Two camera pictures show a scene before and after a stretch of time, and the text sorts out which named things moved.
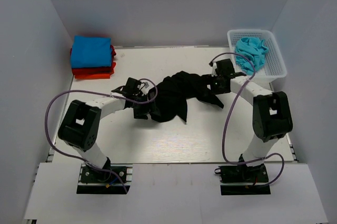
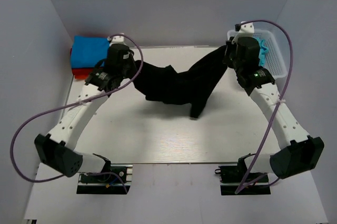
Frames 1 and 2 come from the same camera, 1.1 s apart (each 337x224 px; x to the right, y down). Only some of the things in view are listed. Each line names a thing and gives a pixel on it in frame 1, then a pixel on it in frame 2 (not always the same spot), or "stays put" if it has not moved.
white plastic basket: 275,71 stays put
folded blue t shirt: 90,52 stays put
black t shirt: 169,95 to 188,87
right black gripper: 216,91 to 230,47
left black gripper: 141,113 to 134,68
